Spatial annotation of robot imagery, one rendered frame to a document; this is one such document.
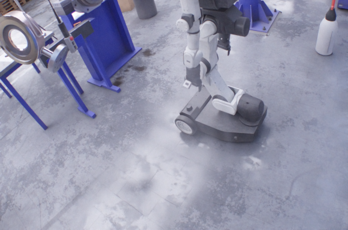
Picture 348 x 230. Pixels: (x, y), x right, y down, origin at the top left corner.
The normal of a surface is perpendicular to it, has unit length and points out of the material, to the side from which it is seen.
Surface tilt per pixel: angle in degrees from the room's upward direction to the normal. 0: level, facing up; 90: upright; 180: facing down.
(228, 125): 0
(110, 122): 0
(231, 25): 90
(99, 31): 90
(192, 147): 0
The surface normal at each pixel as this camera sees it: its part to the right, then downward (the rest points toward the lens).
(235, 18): 0.42, -0.30
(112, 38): 0.83, 0.25
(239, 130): -0.20, -0.71
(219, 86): 0.59, -0.11
